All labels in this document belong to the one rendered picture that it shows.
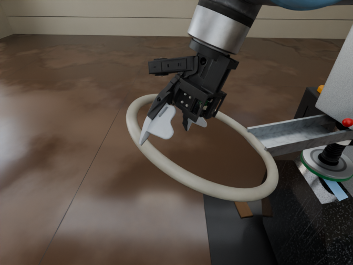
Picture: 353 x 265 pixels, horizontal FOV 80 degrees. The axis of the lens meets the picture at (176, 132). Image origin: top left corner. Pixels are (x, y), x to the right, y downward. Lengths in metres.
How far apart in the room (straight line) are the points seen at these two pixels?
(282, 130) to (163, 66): 0.64
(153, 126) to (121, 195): 1.69
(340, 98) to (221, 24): 0.74
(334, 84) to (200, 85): 0.72
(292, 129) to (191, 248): 1.15
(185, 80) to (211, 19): 0.10
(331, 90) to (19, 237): 2.18
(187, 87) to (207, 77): 0.04
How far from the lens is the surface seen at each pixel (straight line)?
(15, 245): 2.13
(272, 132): 0.91
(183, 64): 0.39
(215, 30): 0.34
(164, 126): 0.37
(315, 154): 1.23
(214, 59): 0.35
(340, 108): 1.01
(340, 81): 1.00
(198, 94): 0.35
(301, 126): 1.01
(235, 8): 0.34
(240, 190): 0.51
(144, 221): 1.87
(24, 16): 8.47
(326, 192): 1.24
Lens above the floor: 1.61
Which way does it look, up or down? 38 degrees down
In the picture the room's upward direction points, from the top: straight up
